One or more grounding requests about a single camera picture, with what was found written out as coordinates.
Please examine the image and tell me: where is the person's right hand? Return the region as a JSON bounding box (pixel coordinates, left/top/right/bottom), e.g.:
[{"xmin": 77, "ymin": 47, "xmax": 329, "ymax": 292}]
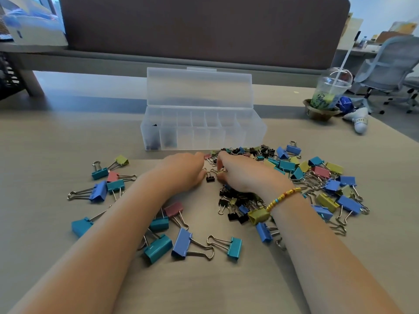
[{"xmin": 216, "ymin": 151, "xmax": 294, "ymax": 205}]

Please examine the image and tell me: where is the person's left hand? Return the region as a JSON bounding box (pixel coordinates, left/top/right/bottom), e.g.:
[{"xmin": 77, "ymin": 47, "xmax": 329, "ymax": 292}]
[{"xmin": 160, "ymin": 152, "xmax": 208, "ymax": 193}]

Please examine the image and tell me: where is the person's right forearm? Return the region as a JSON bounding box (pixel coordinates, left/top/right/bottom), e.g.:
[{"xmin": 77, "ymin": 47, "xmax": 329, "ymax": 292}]
[{"xmin": 268, "ymin": 192, "xmax": 402, "ymax": 314}]

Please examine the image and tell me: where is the person's left forearm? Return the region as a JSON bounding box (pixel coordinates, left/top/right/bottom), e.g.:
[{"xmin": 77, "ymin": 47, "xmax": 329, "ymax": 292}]
[{"xmin": 7, "ymin": 165, "xmax": 184, "ymax": 314}]

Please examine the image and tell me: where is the clear plastic compartment box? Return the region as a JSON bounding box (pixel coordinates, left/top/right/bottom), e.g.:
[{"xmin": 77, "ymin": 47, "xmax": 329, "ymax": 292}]
[{"xmin": 140, "ymin": 67, "xmax": 268, "ymax": 152}]

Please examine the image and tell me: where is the batch of sorted black clips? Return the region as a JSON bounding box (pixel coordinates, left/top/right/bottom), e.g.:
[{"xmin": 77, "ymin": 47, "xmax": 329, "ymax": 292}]
[{"xmin": 146, "ymin": 122, "xmax": 177, "ymax": 150}]

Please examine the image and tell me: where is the scatter of large binder clips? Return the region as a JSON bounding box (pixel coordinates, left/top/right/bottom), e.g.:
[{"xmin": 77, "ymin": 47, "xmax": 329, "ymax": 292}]
[{"xmin": 67, "ymin": 155, "xmax": 243, "ymax": 265}]

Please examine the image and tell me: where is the pile of mixed binder clips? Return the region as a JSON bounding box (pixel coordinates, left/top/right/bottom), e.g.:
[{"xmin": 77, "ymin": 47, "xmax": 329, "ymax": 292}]
[{"xmin": 204, "ymin": 140, "xmax": 371, "ymax": 251}]

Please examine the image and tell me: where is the brown cup holder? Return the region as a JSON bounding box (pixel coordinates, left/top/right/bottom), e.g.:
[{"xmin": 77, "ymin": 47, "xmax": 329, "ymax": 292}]
[{"xmin": 303, "ymin": 99, "xmax": 343, "ymax": 121}]

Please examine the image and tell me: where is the clear plastic drink cup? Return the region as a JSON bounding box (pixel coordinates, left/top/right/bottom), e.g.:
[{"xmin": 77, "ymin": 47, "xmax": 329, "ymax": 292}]
[{"xmin": 310, "ymin": 67, "xmax": 353, "ymax": 112}]

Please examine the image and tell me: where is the blue crumpled wrapper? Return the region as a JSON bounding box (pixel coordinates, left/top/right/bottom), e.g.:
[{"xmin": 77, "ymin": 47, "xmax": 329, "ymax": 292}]
[{"xmin": 337, "ymin": 96, "xmax": 356, "ymax": 115}]

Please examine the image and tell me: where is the brown fabric desk partition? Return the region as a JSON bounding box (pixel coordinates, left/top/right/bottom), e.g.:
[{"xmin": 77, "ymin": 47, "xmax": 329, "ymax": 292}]
[{"xmin": 58, "ymin": 0, "xmax": 351, "ymax": 68}]

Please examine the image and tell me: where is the white sock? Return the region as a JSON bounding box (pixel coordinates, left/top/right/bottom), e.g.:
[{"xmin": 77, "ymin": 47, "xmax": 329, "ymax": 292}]
[{"xmin": 343, "ymin": 107, "xmax": 370, "ymax": 135}]

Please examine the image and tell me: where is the white drinking straw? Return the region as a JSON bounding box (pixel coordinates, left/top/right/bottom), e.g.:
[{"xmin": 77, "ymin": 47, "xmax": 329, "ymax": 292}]
[{"xmin": 339, "ymin": 31, "xmax": 361, "ymax": 83}]

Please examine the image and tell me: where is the grey office chair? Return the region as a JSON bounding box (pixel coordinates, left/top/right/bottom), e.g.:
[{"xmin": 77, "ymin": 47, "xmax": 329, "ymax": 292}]
[
  {"xmin": 347, "ymin": 36, "xmax": 419, "ymax": 115},
  {"xmin": 402, "ymin": 69, "xmax": 419, "ymax": 114}
]

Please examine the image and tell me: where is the black mesh basket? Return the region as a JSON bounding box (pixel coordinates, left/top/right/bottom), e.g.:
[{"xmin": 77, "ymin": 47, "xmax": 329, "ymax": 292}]
[{"xmin": 0, "ymin": 50, "xmax": 27, "ymax": 102}]

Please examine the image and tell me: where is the white cardboard box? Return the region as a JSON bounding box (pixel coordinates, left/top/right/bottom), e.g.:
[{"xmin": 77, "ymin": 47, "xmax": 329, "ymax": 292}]
[{"xmin": 0, "ymin": 0, "xmax": 69, "ymax": 47}]

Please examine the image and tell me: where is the yellow cardboard box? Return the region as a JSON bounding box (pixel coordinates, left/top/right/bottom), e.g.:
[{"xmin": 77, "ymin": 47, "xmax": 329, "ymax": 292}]
[{"xmin": 389, "ymin": 21, "xmax": 418, "ymax": 37}]

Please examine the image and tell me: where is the yellow beaded bracelet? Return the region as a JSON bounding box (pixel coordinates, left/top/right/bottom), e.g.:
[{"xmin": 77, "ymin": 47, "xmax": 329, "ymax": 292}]
[{"xmin": 266, "ymin": 187, "xmax": 302, "ymax": 213}]

